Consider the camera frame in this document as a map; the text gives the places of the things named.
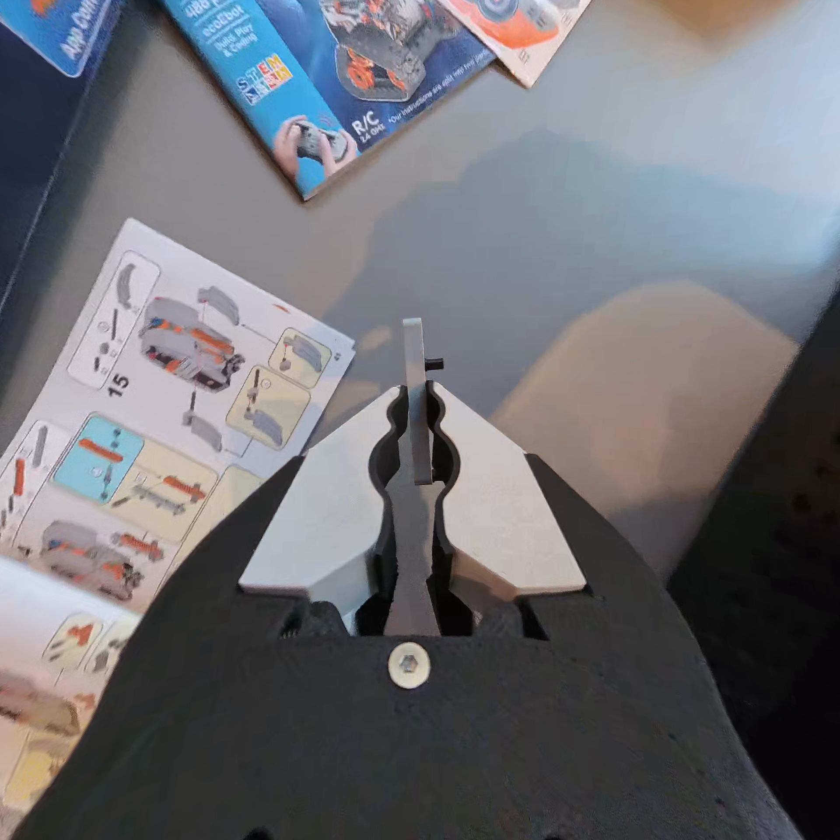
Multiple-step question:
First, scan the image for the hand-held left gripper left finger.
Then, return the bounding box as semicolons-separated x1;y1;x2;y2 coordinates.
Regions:
238;386;411;636

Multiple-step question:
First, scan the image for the orange and grey sticker sheet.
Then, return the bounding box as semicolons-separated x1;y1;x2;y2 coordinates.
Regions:
438;0;593;90

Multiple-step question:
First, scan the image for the blue cover manual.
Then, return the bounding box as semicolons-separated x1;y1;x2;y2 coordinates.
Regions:
161;0;501;202

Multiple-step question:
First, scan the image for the grey desk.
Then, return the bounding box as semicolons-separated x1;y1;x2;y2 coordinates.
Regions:
0;0;840;618

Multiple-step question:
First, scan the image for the blue robot kit box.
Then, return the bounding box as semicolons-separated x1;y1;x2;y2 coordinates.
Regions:
0;0;130;317

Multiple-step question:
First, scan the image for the white instruction booklet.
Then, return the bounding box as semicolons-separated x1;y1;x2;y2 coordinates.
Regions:
0;218;357;816

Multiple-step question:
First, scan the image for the light grey toy beam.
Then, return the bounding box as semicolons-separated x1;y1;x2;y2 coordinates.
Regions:
400;318;446;487

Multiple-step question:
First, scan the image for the black mesh office chair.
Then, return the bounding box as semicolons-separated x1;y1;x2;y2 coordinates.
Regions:
668;289;840;840

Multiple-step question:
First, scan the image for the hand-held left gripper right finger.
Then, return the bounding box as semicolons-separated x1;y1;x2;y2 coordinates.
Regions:
424;381;588;636

